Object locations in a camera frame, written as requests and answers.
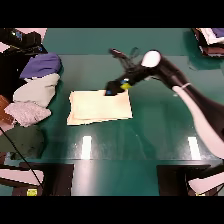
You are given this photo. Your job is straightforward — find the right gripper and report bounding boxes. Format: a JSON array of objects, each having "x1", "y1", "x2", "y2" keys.
[{"x1": 104, "y1": 77, "x2": 134, "y2": 98}]

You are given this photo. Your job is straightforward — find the cream shirt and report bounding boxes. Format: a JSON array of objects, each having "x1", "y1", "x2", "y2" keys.
[{"x1": 66, "y1": 88, "x2": 134, "y2": 127}]

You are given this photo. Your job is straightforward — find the blue garment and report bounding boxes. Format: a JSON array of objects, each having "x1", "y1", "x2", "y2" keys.
[{"x1": 19, "y1": 52, "x2": 63, "y2": 80}]

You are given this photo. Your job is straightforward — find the pale grey garment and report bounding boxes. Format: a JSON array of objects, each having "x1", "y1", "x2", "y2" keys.
[{"x1": 12, "y1": 72, "x2": 61, "y2": 109}]

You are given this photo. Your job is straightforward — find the pink grey garment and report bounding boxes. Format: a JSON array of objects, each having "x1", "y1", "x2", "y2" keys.
[{"x1": 3, "y1": 101, "x2": 53, "y2": 128}]

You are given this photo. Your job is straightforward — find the white folded garment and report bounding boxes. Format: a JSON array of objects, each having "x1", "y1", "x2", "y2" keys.
[{"x1": 199, "y1": 27, "x2": 224, "y2": 45}]

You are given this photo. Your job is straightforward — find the black garment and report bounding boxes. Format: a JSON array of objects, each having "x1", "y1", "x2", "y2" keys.
[{"x1": 0, "y1": 49, "x2": 34, "y2": 101}]

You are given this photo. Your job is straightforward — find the dark green garment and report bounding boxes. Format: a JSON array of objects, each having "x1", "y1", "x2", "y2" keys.
[{"x1": 0, "y1": 124, "x2": 46, "y2": 158}]

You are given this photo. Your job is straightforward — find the black cable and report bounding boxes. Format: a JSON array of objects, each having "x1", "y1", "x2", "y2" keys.
[{"x1": 0, "y1": 125, "x2": 44, "y2": 188}]

